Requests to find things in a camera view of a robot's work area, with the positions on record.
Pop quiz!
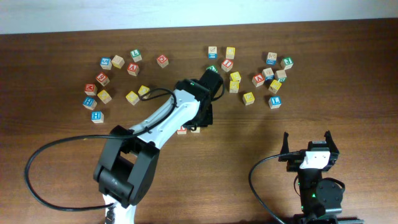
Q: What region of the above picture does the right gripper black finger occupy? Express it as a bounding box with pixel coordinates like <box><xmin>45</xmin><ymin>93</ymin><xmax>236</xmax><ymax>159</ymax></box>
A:
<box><xmin>280</xmin><ymin>132</ymin><xmax>289</xmax><ymax>154</ymax></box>
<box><xmin>324</xmin><ymin>131</ymin><xmax>339</xmax><ymax>154</ymax></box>

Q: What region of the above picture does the yellow C block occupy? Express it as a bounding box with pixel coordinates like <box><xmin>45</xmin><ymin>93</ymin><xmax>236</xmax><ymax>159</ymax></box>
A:
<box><xmin>190</xmin><ymin>127</ymin><xmax>200</xmax><ymax>133</ymax></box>

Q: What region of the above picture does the red i block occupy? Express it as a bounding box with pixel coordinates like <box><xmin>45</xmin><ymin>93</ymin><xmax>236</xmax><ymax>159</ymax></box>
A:
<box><xmin>221</xmin><ymin>59</ymin><xmax>233</xmax><ymax>72</ymax></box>
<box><xmin>177</xmin><ymin>126</ymin><xmax>187</xmax><ymax>134</ymax></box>

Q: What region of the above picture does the red a block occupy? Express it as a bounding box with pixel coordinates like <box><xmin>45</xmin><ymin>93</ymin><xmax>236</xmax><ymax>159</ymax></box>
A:
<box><xmin>252</xmin><ymin>73</ymin><xmax>265</xmax><ymax>87</ymax></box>
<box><xmin>127</xmin><ymin>63</ymin><xmax>139</xmax><ymax>77</ymax></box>

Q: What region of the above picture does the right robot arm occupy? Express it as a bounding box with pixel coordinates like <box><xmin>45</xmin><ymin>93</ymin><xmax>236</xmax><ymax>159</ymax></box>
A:
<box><xmin>279</xmin><ymin>131</ymin><xmax>364</xmax><ymax>223</ymax></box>

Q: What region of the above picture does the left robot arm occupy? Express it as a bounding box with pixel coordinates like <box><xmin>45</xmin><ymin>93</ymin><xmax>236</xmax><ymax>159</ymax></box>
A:
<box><xmin>93</xmin><ymin>70</ymin><xmax>224</xmax><ymax>223</ymax></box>

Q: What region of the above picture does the yellow block lower pair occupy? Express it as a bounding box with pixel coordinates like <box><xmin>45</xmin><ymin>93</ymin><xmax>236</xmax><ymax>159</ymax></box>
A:
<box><xmin>229</xmin><ymin>81</ymin><xmax>239</xmax><ymax>93</ymax></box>

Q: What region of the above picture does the yellow block pair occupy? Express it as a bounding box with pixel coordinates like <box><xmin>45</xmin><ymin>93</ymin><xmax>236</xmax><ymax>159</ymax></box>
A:
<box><xmin>229</xmin><ymin>72</ymin><xmax>241</xmax><ymax>83</ymax></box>
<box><xmin>229</xmin><ymin>81</ymin><xmax>239</xmax><ymax>93</ymax></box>

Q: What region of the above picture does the yellow E block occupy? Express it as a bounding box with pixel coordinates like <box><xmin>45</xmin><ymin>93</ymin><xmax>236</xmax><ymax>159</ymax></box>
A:
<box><xmin>243</xmin><ymin>92</ymin><xmax>255</xmax><ymax>106</ymax></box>

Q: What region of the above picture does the blue L block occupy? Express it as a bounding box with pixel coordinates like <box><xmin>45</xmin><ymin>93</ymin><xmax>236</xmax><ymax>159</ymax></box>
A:
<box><xmin>269</xmin><ymin>96</ymin><xmax>282</xmax><ymax>109</ymax></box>

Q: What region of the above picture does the green Z block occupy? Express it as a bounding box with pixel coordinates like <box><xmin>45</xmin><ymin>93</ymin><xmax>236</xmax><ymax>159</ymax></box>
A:
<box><xmin>206</xmin><ymin>65</ymin><xmax>218</xmax><ymax>73</ymax></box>

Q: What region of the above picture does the yellow block upper pair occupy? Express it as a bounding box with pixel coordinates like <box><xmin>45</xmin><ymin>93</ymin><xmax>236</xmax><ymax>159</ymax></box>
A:
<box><xmin>229</xmin><ymin>72</ymin><xmax>241</xmax><ymax>83</ymax></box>

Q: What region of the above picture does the blue-side block top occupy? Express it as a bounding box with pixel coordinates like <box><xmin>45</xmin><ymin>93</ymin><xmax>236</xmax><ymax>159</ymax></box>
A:
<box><xmin>208</xmin><ymin>46</ymin><xmax>218</xmax><ymax>59</ymax></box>

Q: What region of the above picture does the yellow slash block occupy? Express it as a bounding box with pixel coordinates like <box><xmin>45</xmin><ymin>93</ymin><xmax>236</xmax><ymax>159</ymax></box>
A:
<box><xmin>269</xmin><ymin>80</ymin><xmax>282</xmax><ymax>94</ymax></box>

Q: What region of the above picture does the yellow O block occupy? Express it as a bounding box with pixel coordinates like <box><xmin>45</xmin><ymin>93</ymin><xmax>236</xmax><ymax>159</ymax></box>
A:
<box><xmin>138</xmin><ymin>85</ymin><xmax>150</xmax><ymax>99</ymax></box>

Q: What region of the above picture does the red C block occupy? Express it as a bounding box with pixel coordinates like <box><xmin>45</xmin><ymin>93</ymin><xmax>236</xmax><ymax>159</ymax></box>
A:
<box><xmin>156</xmin><ymin>55</ymin><xmax>169</xmax><ymax>68</ymax></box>

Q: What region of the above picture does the green-side R block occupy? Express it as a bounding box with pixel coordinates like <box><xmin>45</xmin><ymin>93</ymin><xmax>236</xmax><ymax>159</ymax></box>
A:
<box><xmin>275</xmin><ymin>70</ymin><xmax>287</xmax><ymax>83</ymax></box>

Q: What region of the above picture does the yellow G block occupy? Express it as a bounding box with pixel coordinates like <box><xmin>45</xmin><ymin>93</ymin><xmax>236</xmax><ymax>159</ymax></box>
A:
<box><xmin>126</xmin><ymin>91</ymin><xmax>140</xmax><ymax>105</ymax></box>

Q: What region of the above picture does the blue block middle right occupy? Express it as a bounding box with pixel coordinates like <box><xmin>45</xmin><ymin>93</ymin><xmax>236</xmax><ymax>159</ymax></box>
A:
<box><xmin>262</xmin><ymin>68</ymin><xmax>274</xmax><ymax>82</ymax></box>

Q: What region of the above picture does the green J block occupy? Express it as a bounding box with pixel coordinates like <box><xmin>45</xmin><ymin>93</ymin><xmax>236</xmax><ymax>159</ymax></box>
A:
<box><xmin>280</xmin><ymin>57</ymin><xmax>294</xmax><ymax>70</ymax></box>

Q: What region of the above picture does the blue X block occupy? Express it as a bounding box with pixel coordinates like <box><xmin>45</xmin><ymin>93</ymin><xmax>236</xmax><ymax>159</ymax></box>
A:
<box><xmin>266</xmin><ymin>52</ymin><xmax>277</xmax><ymax>65</ymax></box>

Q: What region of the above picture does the green L block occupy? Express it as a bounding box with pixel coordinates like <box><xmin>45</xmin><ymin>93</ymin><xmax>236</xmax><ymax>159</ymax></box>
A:
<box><xmin>130</xmin><ymin>49</ymin><xmax>142</xmax><ymax>62</ymax></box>

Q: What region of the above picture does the plain yellow-side block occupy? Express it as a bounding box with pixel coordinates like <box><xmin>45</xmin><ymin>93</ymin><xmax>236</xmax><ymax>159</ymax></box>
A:
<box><xmin>111</xmin><ymin>55</ymin><xmax>125</xmax><ymax>69</ymax></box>

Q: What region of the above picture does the yellow block beside H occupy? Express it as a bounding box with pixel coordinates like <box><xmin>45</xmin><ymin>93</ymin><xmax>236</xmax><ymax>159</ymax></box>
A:
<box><xmin>97</xmin><ymin>90</ymin><xmax>112</xmax><ymax>104</ymax></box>

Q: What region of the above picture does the blue H block near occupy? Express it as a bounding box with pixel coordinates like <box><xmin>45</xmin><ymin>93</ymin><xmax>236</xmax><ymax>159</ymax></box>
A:
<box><xmin>91</xmin><ymin>111</ymin><xmax>104</xmax><ymax>124</ymax></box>

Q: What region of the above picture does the blue h block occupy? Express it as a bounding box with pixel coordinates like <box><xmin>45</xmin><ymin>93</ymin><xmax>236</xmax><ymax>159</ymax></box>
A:
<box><xmin>91</xmin><ymin>111</ymin><xmax>104</xmax><ymax>124</ymax></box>
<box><xmin>82</xmin><ymin>96</ymin><xmax>97</xmax><ymax>110</ymax></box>

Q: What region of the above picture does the red 6 block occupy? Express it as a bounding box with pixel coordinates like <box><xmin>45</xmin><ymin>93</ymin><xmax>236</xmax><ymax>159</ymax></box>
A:
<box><xmin>96</xmin><ymin>72</ymin><xmax>110</xmax><ymax>86</ymax></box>

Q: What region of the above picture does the blue 5 block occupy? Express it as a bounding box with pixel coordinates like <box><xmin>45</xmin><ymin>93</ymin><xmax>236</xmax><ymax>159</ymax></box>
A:
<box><xmin>100</xmin><ymin>57</ymin><xmax>113</xmax><ymax>70</ymax></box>

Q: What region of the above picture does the blue H block far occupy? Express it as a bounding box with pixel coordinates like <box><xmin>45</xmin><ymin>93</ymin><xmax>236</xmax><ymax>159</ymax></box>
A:
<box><xmin>82</xmin><ymin>96</ymin><xmax>97</xmax><ymax>110</ymax></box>

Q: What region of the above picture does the red M block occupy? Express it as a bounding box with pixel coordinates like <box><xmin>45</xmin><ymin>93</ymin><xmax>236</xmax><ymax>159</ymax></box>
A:
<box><xmin>84</xmin><ymin>83</ymin><xmax>98</xmax><ymax>96</ymax></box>

